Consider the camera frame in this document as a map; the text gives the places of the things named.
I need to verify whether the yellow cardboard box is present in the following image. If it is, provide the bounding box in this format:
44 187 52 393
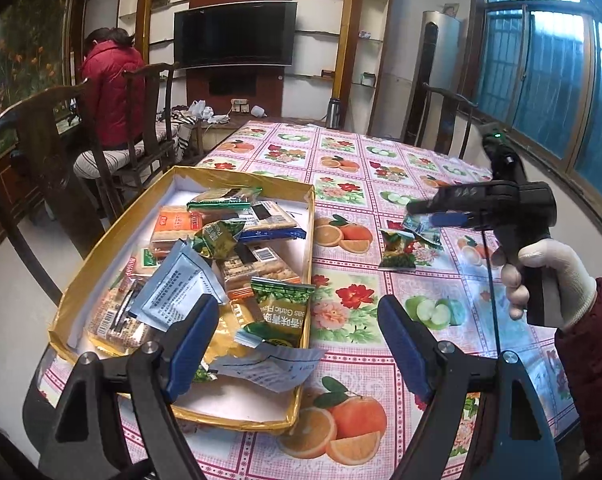
48 164 316 433

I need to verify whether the dark green pea packet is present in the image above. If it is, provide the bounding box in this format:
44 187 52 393
192 220 245 262

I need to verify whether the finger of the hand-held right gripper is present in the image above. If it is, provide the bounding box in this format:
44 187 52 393
407 183 520 214
427 211 484 229

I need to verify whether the small orange green packet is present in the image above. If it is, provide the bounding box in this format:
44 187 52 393
125 247 162 282

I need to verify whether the thin black cable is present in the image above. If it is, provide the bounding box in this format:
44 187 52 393
483 210 504 361

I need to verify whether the wooden framed window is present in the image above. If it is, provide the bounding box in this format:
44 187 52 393
473 0 602 213

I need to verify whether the orange edged cracker packet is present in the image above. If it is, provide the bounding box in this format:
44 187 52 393
85 267 152 357

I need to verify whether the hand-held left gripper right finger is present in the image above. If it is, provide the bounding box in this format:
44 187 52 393
377 294 564 480

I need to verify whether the person's right hand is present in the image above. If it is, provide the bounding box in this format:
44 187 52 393
501 239 599 332

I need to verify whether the small green snack packet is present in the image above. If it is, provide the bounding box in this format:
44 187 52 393
379 229 418 272

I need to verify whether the clear cracker packet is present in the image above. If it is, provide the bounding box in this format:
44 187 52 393
217 244 302 302

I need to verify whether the striped cloth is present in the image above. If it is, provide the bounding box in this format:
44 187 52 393
155 109 198 162

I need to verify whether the fruit print tablecloth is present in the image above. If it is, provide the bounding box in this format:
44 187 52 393
41 120 582 480

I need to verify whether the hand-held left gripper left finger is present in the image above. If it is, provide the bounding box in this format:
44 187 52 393
38 292 222 480

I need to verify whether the white paper sachet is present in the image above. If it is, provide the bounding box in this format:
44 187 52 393
212 344 322 394

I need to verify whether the person's right forearm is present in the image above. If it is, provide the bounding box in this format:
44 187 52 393
553 275 602 480

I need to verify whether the dark wooden chair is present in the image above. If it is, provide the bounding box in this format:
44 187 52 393
405 82 480 162
0 80 128 307
113 62 182 197

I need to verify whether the black television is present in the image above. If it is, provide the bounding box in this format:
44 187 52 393
173 1 298 70

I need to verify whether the blue edged cracker packet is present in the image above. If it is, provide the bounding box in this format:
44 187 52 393
240 201 308 242

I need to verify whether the flower wall painting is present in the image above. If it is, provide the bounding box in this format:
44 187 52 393
0 0 78 127

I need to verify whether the silver green pea packet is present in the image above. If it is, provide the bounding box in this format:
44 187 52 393
237 276 316 349

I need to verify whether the white blue sachet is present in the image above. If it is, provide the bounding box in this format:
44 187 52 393
130 240 228 332

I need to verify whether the blue green snack packet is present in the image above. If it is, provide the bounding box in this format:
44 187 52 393
402 214 444 252

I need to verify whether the standing air conditioner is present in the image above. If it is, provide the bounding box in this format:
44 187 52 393
368 10 462 144

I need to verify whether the green edged cracker packet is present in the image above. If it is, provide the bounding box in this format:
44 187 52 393
187 187 263 212

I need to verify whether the yellow snack packet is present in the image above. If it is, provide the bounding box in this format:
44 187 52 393
205 300 258 362

